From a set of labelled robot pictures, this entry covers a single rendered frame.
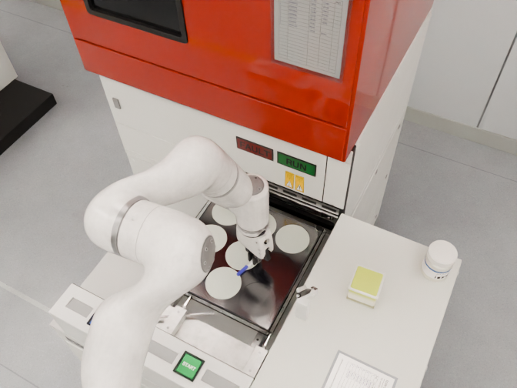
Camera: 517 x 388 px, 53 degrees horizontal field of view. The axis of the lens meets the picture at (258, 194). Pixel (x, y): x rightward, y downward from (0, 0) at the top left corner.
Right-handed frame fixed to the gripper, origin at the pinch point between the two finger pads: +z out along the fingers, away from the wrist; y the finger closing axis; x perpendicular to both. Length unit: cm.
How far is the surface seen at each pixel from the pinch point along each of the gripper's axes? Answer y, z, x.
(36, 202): 149, 92, 19
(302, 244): -6.3, 2.3, -13.3
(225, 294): -1.7, 2.4, 13.1
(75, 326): 17, -3, 47
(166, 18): 34, -57, -8
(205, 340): -6.6, 4.5, 25.3
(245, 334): -11.1, 10.4, 15.2
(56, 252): 114, 92, 29
